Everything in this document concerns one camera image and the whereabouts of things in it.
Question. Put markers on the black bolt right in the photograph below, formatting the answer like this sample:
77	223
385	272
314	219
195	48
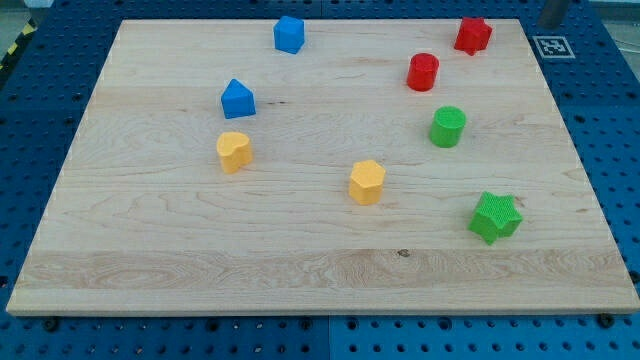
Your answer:
605	320

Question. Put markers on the blue triangle block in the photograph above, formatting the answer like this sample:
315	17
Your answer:
237	100

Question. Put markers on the red cylinder block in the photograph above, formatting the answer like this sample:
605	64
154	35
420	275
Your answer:
422	73

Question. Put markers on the yellow heart block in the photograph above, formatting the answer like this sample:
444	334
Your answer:
234	150

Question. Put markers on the wooden board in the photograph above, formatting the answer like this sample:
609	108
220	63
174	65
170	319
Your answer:
143	221

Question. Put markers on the black bolt left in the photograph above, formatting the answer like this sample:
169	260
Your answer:
50	324

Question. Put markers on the black bolt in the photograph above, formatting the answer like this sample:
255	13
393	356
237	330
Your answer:
605	320
50	324

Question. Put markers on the green cylinder block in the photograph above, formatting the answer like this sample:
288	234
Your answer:
447	126

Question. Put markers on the green star block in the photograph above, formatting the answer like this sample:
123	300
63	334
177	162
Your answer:
494	217

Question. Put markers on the red star block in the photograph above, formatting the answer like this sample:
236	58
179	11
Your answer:
473	35

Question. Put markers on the yellow hexagon block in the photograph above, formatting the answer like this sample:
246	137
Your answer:
366	182

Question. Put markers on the fiducial marker tag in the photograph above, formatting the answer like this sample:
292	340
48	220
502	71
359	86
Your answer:
553	47

